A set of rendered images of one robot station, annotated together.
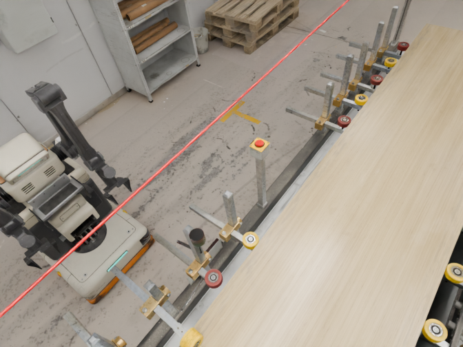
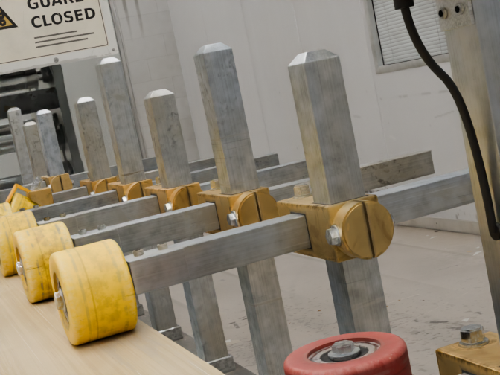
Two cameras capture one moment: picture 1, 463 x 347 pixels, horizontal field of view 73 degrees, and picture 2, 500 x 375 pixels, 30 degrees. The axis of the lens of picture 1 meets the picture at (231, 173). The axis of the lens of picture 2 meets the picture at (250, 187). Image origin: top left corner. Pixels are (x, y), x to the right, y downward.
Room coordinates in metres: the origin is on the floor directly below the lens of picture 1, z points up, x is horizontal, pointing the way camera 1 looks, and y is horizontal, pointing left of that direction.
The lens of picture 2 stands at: (0.75, -0.39, 1.08)
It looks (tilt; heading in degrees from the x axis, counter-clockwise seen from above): 6 degrees down; 114
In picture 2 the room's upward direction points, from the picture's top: 11 degrees counter-clockwise
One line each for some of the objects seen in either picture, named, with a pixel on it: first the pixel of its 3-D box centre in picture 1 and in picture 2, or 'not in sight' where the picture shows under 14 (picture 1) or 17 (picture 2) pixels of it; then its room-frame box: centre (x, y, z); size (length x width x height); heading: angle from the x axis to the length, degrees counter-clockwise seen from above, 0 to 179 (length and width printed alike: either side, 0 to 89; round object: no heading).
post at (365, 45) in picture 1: (358, 72); not in sight; (1.89, -1.03, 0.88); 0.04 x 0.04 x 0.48; 45
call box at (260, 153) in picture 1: (260, 149); not in sight; (1.01, -0.15, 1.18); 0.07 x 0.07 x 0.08; 45
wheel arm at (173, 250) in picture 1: (184, 258); not in sight; (0.68, 0.30, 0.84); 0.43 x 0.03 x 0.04; 45
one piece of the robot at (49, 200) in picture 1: (59, 200); not in sight; (1.06, 0.93, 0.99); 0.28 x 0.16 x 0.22; 136
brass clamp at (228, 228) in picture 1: (231, 228); not in sight; (0.82, 0.05, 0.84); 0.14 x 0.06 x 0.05; 135
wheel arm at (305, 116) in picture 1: (314, 119); not in sight; (1.55, -0.61, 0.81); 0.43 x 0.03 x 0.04; 45
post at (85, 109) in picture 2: not in sight; (110, 222); (-0.22, 1.10, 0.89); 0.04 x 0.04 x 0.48; 45
